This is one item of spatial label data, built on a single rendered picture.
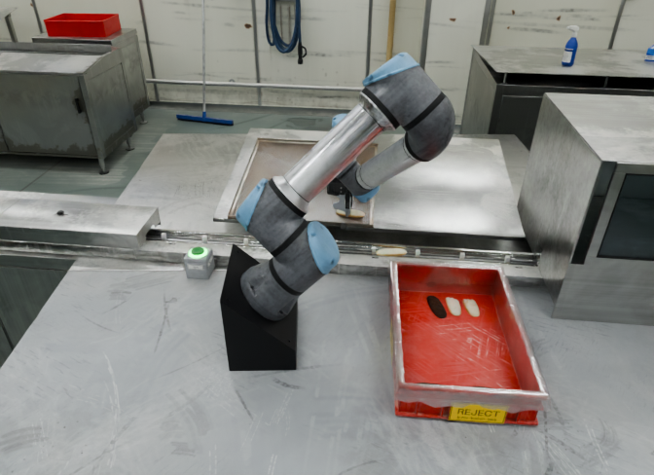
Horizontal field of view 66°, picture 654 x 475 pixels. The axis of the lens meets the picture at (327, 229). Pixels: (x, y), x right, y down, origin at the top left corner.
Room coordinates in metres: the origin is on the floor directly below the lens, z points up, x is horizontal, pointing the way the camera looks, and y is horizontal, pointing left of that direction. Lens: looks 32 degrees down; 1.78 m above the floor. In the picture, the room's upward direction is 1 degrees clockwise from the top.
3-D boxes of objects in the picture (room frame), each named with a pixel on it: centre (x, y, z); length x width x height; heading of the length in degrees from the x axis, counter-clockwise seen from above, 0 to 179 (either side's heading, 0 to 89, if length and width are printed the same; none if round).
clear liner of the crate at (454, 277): (0.96, -0.33, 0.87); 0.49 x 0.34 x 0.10; 176
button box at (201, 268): (1.27, 0.39, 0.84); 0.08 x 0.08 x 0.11; 84
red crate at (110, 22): (4.64, 2.12, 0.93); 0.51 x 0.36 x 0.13; 88
